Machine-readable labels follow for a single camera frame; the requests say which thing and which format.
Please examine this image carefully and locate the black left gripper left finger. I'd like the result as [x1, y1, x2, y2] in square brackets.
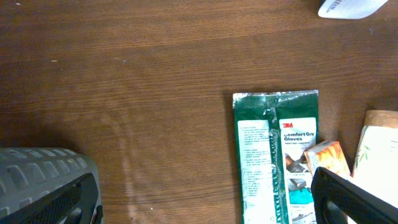
[1, 173, 103, 224]

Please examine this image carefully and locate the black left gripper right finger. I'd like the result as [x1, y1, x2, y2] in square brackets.
[311, 167, 397, 224]

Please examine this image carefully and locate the white cream tube gold cap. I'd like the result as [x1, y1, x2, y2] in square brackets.
[352, 110, 397, 207]

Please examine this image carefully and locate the small orange box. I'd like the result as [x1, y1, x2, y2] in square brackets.
[304, 141, 351, 177]

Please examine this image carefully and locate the green 3M gloves packet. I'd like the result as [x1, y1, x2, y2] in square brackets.
[233, 90, 318, 224]

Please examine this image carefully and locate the grey plastic mesh basket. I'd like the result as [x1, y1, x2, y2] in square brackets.
[1, 148, 102, 218]

